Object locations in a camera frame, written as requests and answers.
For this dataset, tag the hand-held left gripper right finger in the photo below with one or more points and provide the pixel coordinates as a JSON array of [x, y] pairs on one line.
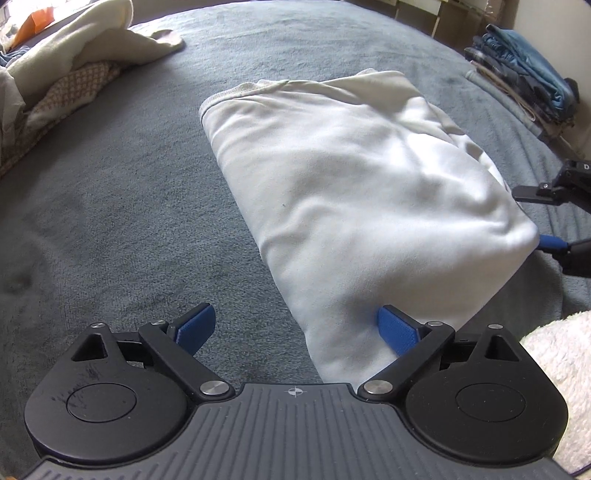
[[397, 330]]

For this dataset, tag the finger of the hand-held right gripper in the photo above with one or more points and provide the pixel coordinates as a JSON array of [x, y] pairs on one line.
[[554, 242], [545, 193]]

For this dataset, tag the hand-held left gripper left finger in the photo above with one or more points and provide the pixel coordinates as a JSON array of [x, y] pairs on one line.
[[196, 327]]

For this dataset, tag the white sweatshirt with pink print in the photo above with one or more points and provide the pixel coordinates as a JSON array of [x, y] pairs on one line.
[[360, 184]]

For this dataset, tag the stack of folded clothes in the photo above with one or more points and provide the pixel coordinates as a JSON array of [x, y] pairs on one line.
[[521, 69]]

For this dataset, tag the pile of cream clothes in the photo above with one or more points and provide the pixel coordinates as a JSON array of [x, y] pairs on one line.
[[83, 37]]

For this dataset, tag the person's fluffy white clothing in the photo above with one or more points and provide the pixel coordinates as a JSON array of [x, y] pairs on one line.
[[568, 369]]

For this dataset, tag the grey fleece bed blanket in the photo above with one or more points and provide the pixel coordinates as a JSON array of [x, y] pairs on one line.
[[115, 207]]

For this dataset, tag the cream shelf desk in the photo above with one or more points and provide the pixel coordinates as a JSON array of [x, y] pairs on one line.
[[425, 5]]

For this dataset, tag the light grey shirt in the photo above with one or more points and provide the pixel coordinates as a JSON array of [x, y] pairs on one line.
[[9, 106]]

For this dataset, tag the orange bag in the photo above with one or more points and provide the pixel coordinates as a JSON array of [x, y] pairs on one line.
[[34, 23]]

